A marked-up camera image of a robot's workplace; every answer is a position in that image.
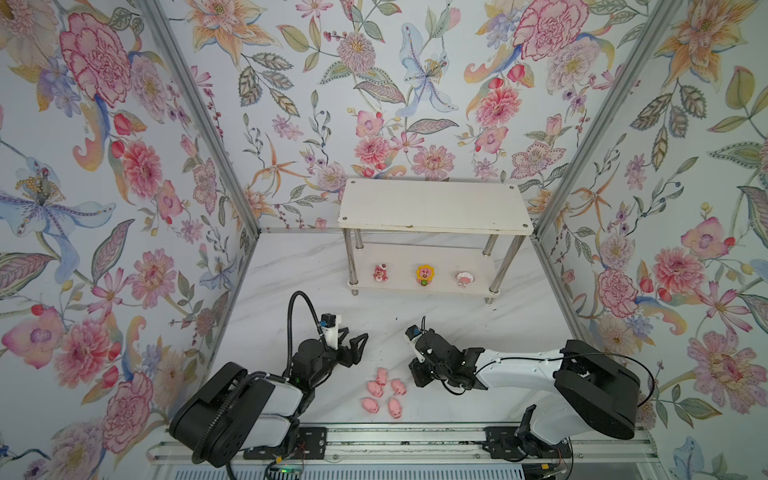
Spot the aluminium corner post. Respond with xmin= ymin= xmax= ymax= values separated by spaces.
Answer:
xmin=532 ymin=1 xmax=679 ymax=240
xmin=137 ymin=0 xmax=260 ymax=239

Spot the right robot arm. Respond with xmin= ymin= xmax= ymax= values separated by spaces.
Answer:
xmin=405 ymin=325 xmax=642 ymax=461

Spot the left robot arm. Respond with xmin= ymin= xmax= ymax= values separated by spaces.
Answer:
xmin=169 ymin=327 xmax=369 ymax=468

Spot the left aluminium corner post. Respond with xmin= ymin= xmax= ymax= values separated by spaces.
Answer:
xmin=137 ymin=0 xmax=260 ymax=239

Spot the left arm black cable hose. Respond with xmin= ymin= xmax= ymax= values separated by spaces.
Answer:
xmin=191 ymin=290 xmax=325 ymax=480

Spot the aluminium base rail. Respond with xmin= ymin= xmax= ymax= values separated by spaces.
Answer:
xmin=146 ymin=422 xmax=661 ymax=466

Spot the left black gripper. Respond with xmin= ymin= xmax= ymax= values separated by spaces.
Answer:
xmin=307 ymin=330 xmax=369 ymax=390

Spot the right aluminium corner post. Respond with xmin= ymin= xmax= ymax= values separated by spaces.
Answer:
xmin=532 ymin=1 xmax=679 ymax=240

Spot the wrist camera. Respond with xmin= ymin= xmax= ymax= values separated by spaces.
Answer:
xmin=320 ymin=313 xmax=341 ymax=350
xmin=405 ymin=325 xmax=424 ymax=363

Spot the pink bear white bowl toy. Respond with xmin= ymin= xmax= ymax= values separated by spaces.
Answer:
xmin=455 ymin=271 xmax=475 ymax=289

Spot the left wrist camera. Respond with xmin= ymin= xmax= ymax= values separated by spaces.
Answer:
xmin=320 ymin=313 xmax=341 ymax=350

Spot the pink bear with strawberry hat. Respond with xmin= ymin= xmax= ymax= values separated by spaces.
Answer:
xmin=373 ymin=264 xmax=388 ymax=283

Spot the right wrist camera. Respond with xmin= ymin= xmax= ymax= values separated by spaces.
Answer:
xmin=405 ymin=325 xmax=424 ymax=363

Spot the white two-tier shelf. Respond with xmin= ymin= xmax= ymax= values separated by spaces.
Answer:
xmin=338 ymin=179 xmax=534 ymax=303

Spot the small pink pig toy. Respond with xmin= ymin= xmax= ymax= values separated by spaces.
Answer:
xmin=361 ymin=397 xmax=380 ymax=414
xmin=390 ymin=379 xmax=407 ymax=395
xmin=375 ymin=368 xmax=388 ymax=386
xmin=366 ymin=381 xmax=384 ymax=398
xmin=387 ymin=397 xmax=403 ymax=420

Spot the pink bear yellow flower toy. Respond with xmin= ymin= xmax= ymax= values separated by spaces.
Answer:
xmin=416 ymin=265 xmax=435 ymax=287

